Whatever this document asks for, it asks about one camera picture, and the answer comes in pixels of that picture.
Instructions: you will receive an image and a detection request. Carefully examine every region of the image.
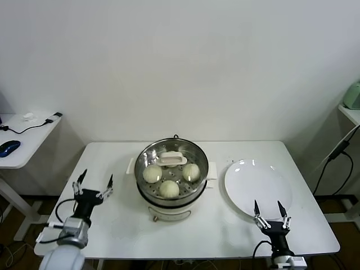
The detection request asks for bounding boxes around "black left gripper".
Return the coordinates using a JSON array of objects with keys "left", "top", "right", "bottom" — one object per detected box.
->
[{"left": 73, "top": 169, "right": 114, "bottom": 219}]

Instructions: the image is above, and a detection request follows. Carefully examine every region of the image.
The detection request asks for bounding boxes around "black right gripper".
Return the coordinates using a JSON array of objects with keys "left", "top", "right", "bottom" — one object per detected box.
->
[{"left": 254, "top": 200, "right": 293, "bottom": 257}]

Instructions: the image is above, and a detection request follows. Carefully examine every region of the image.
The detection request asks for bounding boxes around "glass lid with white handle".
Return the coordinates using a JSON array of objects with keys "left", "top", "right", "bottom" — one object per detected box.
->
[{"left": 134, "top": 138, "right": 210, "bottom": 200}]

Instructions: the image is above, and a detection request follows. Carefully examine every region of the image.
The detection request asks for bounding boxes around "stainless steel steamer basket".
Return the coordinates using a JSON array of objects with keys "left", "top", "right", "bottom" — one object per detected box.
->
[{"left": 133, "top": 137, "right": 210, "bottom": 204}]

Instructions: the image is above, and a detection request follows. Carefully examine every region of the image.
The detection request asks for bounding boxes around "white round plate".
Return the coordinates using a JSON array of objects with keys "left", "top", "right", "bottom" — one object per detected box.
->
[{"left": 224, "top": 159, "right": 293, "bottom": 221}]

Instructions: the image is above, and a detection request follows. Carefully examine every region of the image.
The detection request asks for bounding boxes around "white side desk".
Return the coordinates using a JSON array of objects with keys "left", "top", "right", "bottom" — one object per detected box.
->
[{"left": 0, "top": 113, "right": 62, "bottom": 242}]

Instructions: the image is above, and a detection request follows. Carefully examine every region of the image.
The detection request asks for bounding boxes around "white electric cooker pot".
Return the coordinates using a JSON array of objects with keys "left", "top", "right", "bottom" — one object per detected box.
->
[{"left": 125, "top": 157, "right": 218, "bottom": 223}]

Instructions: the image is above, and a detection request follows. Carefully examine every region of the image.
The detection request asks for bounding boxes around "black power adapter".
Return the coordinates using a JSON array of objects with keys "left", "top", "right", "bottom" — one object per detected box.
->
[{"left": 328, "top": 140, "right": 350, "bottom": 160}]

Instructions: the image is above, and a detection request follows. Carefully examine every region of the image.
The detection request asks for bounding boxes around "blue computer mouse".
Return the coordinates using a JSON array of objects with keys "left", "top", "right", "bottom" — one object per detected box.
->
[{"left": 0, "top": 140, "right": 21, "bottom": 158}]

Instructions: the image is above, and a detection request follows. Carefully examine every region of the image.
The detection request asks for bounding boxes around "mint green appliance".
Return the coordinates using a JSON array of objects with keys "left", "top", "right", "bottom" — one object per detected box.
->
[{"left": 342, "top": 80, "right": 360, "bottom": 110}]

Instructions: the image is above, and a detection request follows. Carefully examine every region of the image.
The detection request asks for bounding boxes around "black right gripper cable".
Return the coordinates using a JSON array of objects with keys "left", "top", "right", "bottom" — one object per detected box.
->
[{"left": 253, "top": 240, "right": 272, "bottom": 259}]

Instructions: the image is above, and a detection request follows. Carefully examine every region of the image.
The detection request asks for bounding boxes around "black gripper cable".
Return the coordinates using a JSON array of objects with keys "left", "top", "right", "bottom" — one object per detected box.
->
[
  {"left": 253, "top": 240, "right": 272, "bottom": 259},
  {"left": 55, "top": 198, "right": 77, "bottom": 226}
]

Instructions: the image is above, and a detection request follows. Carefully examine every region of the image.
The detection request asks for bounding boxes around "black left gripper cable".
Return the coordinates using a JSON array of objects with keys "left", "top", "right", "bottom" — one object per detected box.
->
[{"left": 55, "top": 198, "right": 77, "bottom": 226}]

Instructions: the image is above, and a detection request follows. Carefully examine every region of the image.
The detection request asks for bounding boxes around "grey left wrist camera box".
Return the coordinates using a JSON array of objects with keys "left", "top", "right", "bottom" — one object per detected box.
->
[{"left": 62, "top": 217, "right": 91, "bottom": 246}]

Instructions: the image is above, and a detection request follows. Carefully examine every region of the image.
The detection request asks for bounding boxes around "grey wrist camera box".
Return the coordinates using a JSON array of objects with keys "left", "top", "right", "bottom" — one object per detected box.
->
[
  {"left": 291, "top": 255, "right": 307, "bottom": 268},
  {"left": 62, "top": 217, "right": 91, "bottom": 246}
]

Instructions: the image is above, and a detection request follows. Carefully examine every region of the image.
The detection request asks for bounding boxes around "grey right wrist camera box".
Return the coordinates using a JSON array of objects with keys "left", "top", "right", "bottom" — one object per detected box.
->
[{"left": 291, "top": 255, "right": 307, "bottom": 268}]

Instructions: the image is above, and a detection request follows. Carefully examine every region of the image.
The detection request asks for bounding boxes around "black hanging power cable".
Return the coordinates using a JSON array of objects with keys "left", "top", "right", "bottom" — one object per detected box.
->
[{"left": 312, "top": 151, "right": 354, "bottom": 196}]

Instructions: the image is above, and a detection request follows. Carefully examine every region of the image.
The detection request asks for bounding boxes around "black desk cable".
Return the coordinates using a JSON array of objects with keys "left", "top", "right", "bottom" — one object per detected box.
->
[{"left": 0, "top": 119, "right": 53, "bottom": 135}]

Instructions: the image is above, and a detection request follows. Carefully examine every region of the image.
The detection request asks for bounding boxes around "white hanging cable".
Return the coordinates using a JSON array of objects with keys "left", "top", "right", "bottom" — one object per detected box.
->
[{"left": 314, "top": 123, "right": 358, "bottom": 171}]

